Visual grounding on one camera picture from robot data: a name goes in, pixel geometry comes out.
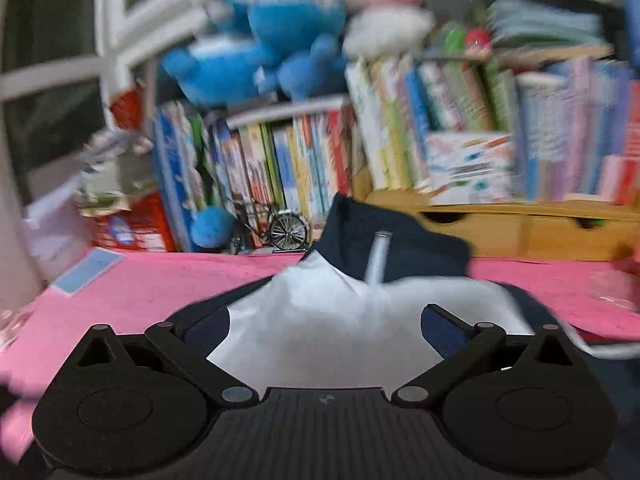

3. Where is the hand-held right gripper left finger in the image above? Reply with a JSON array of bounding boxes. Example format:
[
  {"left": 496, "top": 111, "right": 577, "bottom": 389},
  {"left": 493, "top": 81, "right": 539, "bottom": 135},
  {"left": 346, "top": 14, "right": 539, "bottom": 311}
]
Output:
[{"left": 75, "top": 304, "right": 261, "bottom": 408}]

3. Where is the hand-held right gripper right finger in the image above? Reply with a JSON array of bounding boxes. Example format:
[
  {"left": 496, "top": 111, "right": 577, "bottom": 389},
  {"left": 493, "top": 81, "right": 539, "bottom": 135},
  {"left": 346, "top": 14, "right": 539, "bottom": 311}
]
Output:
[{"left": 391, "top": 304, "right": 581, "bottom": 407}]

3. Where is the navy and white shirt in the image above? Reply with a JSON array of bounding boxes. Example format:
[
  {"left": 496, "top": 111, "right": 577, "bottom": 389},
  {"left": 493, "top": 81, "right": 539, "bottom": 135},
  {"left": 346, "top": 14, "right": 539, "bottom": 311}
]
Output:
[{"left": 167, "top": 192, "right": 576, "bottom": 391}]

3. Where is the pink rabbit print towel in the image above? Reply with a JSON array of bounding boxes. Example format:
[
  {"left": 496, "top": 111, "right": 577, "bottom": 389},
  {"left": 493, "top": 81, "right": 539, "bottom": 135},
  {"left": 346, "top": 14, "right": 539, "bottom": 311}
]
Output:
[{"left": 0, "top": 247, "right": 640, "bottom": 461}]

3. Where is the blue plush ball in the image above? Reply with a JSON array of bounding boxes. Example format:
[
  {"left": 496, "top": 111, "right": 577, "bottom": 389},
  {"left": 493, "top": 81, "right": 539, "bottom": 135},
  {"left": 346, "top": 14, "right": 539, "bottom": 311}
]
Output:
[{"left": 190, "top": 205, "right": 237, "bottom": 253}]

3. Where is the wooden drawer organizer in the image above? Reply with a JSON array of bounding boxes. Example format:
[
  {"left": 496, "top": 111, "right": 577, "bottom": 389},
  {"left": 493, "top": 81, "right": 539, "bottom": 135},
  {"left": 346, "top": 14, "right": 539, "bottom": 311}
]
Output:
[{"left": 352, "top": 165, "right": 640, "bottom": 262}]

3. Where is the red plastic crate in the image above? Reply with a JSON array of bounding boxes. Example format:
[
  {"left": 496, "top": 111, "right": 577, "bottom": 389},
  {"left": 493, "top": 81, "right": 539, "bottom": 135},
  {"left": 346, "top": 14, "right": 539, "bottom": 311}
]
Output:
[
  {"left": 92, "top": 190, "right": 172, "bottom": 253},
  {"left": 109, "top": 89, "right": 147, "bottom": 132}
]

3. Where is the black model bicycle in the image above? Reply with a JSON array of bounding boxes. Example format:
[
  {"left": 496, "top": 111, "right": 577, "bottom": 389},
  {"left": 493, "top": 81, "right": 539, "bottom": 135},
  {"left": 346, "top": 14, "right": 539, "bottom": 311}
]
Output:
[{"left": 225, "top": 200, "right": 312, "bottom": 254}]

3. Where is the blue paper sheet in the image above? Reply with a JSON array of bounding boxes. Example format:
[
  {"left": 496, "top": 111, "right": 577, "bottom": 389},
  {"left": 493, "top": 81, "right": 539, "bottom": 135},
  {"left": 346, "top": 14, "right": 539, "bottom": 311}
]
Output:
[{"left": 50, "top": 250, "right": 124, "bottom": 297}]

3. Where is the white box with colourful print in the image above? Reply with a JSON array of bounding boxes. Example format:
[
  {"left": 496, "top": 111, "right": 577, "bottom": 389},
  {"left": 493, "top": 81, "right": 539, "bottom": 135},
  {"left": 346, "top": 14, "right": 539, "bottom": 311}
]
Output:
[{"left": 425, "top": 132, "right": 517, "bottom": 206}]

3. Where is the row of tall picture books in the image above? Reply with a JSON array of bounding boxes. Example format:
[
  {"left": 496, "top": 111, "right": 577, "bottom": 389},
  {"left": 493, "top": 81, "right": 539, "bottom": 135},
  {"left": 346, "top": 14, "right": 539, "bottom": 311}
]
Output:
[{"left": 150, "top": 102, "right": 369, "bottom": 253}]

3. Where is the clear plastic bag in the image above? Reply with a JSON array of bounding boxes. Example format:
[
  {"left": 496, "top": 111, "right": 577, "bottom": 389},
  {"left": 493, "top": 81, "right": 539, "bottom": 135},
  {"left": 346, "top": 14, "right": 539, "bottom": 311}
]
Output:
[{"left": 586, "top": 264, "right": 640, "bottom": 318}]

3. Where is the stack of papers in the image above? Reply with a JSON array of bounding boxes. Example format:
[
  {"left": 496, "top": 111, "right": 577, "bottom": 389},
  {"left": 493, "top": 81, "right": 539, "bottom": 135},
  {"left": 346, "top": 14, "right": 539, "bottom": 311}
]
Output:
[{"left": 75, "top": 127, "right": 157, "bottom": 217}]

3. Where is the white shelf board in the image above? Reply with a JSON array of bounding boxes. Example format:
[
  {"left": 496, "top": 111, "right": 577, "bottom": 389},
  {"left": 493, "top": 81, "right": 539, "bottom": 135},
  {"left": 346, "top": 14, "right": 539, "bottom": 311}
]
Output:
[{"left": 225, "top": 94, "right": 352, "bottom": 129}]

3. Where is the row of small paperback books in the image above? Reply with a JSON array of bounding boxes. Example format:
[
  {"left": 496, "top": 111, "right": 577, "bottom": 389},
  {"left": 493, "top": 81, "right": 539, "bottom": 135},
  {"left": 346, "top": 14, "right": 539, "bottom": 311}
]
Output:
[{"left": 345, "top": 52, "right": 640, "bottom": 207}]

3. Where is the green and red toy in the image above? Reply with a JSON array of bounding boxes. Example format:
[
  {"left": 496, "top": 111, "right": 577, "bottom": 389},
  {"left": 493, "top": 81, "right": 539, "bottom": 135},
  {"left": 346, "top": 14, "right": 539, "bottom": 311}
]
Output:
[{"left": 440, "top": 21, "right": 494, "bottom": 57}]

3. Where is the stack of pale blue books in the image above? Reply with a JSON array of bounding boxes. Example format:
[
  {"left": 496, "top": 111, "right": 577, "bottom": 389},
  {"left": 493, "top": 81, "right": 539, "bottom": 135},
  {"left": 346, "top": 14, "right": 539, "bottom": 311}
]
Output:
[{"left": 487, "top": 0, "right": 609, "bottom": 52}]

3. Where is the white and pink plush toy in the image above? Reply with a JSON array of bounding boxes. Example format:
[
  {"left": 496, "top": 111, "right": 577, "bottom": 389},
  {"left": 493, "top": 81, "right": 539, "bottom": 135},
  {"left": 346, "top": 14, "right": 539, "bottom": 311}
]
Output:
[{"left": 340, "top": 0, "right": 437, "bottom": 58}]

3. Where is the white window frame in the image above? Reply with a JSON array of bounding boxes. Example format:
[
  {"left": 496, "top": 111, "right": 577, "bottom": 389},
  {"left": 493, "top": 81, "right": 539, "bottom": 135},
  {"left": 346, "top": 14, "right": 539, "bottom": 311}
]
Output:
[{"left": 0, "top": 0, "right": 621, "bottom": 111}]

